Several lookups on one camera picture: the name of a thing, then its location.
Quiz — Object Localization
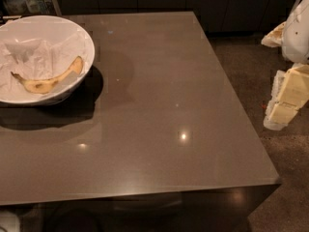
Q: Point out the yellow banana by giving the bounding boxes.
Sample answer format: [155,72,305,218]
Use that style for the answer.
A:
[11,56,84,94]

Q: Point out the white ceramic bowl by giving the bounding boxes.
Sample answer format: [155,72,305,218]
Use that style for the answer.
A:
[0,15,95,105]

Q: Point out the white object under table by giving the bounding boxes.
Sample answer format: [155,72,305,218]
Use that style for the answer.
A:
[0,211,20,232]

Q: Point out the bottles on background shelf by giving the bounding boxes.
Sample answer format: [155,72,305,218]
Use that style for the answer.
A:
[0,0,61,16]

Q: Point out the dark tray at table edge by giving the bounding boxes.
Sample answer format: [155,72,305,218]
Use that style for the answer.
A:
[0,15,21,25]

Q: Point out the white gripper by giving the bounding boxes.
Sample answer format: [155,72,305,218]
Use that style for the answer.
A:
[261,0,309,131]

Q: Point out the white paper napkin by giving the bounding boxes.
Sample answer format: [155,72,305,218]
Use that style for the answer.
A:
[0,32,90,103]

